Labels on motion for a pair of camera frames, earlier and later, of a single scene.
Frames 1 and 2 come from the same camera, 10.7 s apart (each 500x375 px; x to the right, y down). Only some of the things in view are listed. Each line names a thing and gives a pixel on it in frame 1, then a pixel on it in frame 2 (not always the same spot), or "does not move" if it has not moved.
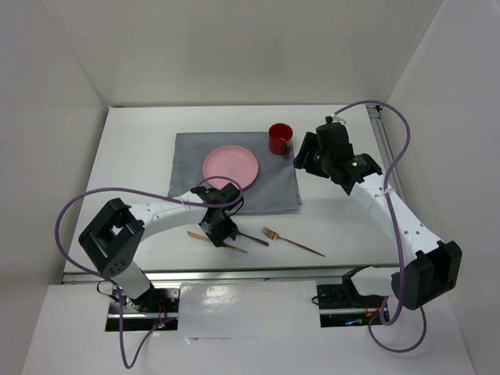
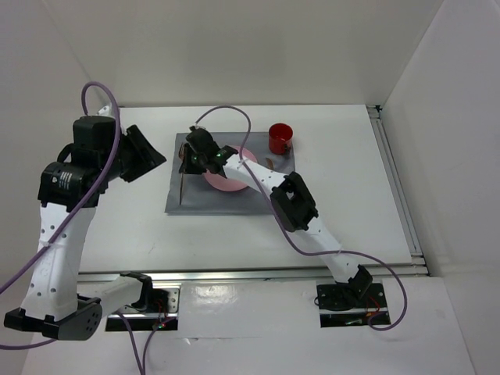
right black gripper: x=309 y=144 → x=188 y=168
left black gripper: x=230 y=227 → x=147 y=155
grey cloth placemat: x=275 y=187 does not move
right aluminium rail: x=387 y=145 does not move
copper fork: x=275 y=237 → x=181 y=156
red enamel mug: x=280 y=138 does not move
